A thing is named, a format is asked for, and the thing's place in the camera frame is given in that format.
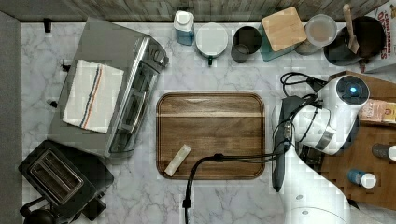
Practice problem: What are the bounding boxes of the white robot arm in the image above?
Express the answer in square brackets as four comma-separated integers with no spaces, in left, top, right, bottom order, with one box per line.
[271,75,370,224]

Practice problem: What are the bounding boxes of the wooden serving tray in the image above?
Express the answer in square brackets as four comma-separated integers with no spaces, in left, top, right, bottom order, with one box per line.
[156,92,265,179]

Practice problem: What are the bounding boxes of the beige butter stick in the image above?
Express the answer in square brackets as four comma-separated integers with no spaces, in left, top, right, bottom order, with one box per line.
[164,145,191,176]

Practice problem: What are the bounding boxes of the white lidded mug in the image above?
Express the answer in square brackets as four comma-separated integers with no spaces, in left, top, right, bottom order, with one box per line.
[195,22,228,66]

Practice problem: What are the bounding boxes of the black cup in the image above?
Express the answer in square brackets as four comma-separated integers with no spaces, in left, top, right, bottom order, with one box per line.
[231,26,262,63]

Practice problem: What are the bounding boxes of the blue soap bottle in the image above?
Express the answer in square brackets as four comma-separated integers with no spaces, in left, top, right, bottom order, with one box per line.
[174,10,194,46]

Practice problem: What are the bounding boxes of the silver toaster oven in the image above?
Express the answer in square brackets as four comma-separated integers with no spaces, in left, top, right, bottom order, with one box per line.
[49,18,168,158]

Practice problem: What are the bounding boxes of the striped white dish towel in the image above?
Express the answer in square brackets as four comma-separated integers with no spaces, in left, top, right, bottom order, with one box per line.
[63,60,124,133]

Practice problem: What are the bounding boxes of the teal canister wooden lid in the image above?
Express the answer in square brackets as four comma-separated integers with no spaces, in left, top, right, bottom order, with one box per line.
[260,7,307,62]

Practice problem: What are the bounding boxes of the black slot toaster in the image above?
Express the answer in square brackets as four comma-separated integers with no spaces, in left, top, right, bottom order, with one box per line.
[19,140,114,224]

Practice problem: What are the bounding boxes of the clear lidded glass jar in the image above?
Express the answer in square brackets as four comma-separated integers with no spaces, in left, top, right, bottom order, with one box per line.
[295,14,337,55]

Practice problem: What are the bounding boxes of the wooden spatula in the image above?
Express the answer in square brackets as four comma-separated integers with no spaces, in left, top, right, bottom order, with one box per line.
[343,4,360,54]

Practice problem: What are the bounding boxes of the wooden spice rack cabinet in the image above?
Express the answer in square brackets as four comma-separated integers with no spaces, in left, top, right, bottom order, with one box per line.
[316,70,396,212]

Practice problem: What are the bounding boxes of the blue spice shaker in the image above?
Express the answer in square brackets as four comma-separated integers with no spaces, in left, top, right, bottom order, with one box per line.
[347,169,376,189]

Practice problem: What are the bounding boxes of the black utensil holder pot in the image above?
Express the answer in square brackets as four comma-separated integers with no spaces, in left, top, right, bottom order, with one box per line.
[323,16,386,66]

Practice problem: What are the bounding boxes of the cinnamon cereal box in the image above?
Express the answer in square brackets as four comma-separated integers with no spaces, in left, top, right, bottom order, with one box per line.
[365,0,396,73]

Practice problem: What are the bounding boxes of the grey spice shaker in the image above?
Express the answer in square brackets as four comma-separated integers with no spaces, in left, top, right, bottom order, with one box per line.
[372,144,396,161]

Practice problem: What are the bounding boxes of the black kettle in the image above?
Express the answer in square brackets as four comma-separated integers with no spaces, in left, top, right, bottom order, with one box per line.
[20,197,61,224]

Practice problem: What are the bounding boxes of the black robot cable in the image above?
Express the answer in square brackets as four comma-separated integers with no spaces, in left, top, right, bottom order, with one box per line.
[181,72,329,224]

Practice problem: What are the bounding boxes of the black wall hook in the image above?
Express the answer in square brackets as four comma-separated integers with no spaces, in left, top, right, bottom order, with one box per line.
[43,18,52,34]

